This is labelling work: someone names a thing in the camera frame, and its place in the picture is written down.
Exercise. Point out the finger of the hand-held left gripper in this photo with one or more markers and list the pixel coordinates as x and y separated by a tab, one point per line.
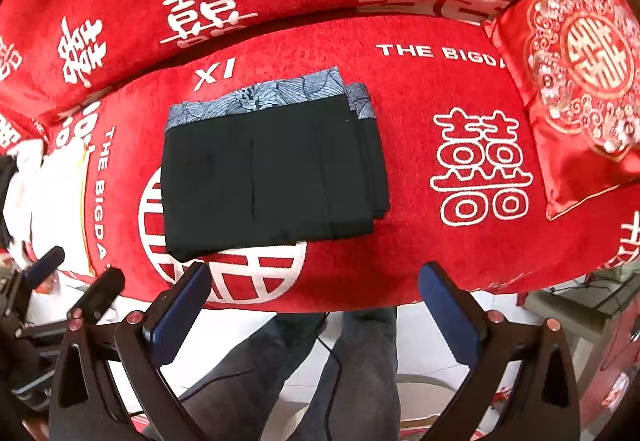
102	293
45	266

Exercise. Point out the red printed sofa cover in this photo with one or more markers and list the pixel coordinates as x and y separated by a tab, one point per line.
400	246

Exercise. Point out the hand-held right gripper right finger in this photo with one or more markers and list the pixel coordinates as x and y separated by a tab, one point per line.
447	313

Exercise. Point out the red embroidered cushion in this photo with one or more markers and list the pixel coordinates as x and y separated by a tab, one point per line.
590	71

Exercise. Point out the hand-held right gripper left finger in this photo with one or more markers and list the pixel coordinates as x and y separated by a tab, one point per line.
180	316

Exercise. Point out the white stool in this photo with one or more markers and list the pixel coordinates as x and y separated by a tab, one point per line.
430	396

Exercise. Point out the person's legs in grey jeans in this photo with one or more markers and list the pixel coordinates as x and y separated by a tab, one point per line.
240	381

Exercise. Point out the black pants with grey waistband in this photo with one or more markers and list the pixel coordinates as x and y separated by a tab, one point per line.
260	181

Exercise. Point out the beige side table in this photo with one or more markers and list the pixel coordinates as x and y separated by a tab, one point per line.
575	316

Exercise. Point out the person's right leg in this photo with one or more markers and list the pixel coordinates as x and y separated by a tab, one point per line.
365	371

